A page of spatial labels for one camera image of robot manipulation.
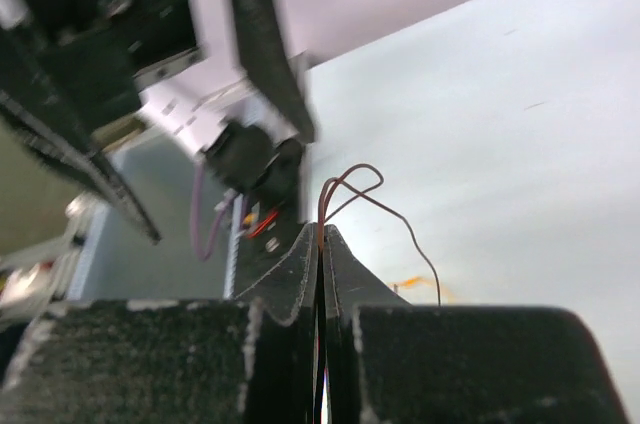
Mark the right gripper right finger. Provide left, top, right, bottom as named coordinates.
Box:
left=322, top=225, right=409, bottom=423

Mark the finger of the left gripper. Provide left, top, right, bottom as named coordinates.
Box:
left=231, top=0, right=316, bottom=144

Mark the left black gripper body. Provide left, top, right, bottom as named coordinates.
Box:
left=1, top=0, right=199, bottom=242

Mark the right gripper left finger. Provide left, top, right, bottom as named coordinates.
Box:
left=234, top=223, right=318, bottom=423

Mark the yellow thin wire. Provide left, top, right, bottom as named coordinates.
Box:
left=389, top=274, right=464, bottom=305

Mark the brown thin wire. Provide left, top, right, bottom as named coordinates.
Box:
left=317, top=163, right=442, bottom=308

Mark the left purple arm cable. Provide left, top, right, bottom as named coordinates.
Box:
left=191, top=163, right=236, bottom=262

